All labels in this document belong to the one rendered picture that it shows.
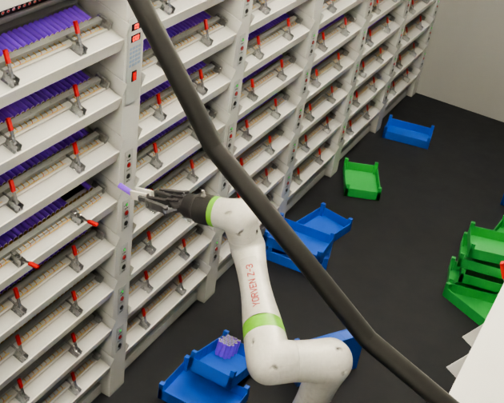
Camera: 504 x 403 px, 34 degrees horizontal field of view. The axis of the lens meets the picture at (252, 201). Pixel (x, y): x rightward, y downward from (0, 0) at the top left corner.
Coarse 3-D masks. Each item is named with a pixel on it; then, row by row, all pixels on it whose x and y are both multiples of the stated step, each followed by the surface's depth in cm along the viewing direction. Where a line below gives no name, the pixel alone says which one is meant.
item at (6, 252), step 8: (96, 192) 268; (80, 200) 262; (88, 200) 266; (96, 200) 267; (72, 208) 259; (56, 216) 254; (64, 216) 256; (48, 224) 250; (32, 232) 246; (40, 232) 248; (24, 240) 242; (8, 248) 238; (16, 248) 240; (0, 256) 235; (0, 264) 234
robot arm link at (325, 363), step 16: (304, 352) 215; (320, 352) 216; (336, 352) 216; (304, 368) 214; (320, 368) 215; (336, 368) 215; (304, 384) 227; (320, 384) 220; (336, 384) 219; (304, 400) 231; (320, 400) 227
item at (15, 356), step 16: (96, 272) 292; (80, 288) 285; (96, 288) 291; (112, 288) 293; (64, 304) 280; (80, 304) 283; (96, 304) 286; (32, 320) 268; (48, 320) 273; (64, 320) 276; (80, 320) 281; (16, 336) 255; (32, 336) 266; (48, 336) 269; (0, 352) 256; (16, 352) 258; (32, 352) 263; (0, 368) 254; (16, 368) 256; (0, 384) 251
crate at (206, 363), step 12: (204, 348) 337; (240, 348) 351; (192, 360) 327; (204, 360) 338; (216, 360) 341; (228, 360) 344; (240, 360) 347; (204, 372) 325; (216, 372) 323; (228, 372) 334; (240, 372) 326; (228, 384) 321
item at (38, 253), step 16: (96, 176) 272; (80, 192) 268; (112, 192) 272; (64, 208) 261; (96, 208) 266; (112, 208) 272; (64, 224) 256; (48, 240) 249; (64, 240) 253; (32, 256) 242; (48, 256) 250; (0, 272) 234; (16, 272) 236; (0, 288) 233
